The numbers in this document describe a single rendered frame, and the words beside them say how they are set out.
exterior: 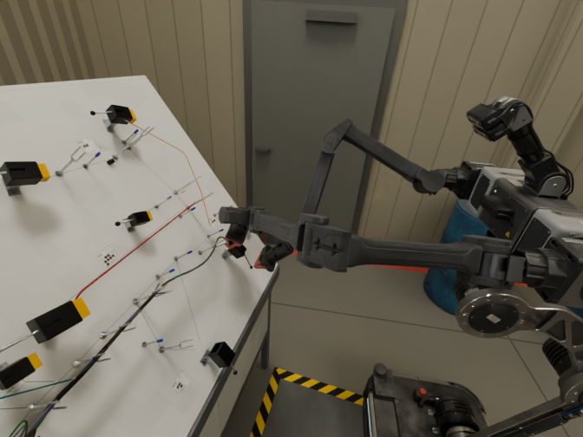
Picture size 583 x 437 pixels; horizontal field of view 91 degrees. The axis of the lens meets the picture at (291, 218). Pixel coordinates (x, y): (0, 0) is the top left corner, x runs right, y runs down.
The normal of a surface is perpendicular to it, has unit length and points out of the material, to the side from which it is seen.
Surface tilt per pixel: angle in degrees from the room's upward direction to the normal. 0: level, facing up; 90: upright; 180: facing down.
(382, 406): 0
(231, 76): 90
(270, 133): 90
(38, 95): 53
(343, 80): 90
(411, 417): 0
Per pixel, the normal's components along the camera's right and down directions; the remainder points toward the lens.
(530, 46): -0.14, 0.50
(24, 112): 0.80, -0.36
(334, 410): 0.07, -0.86
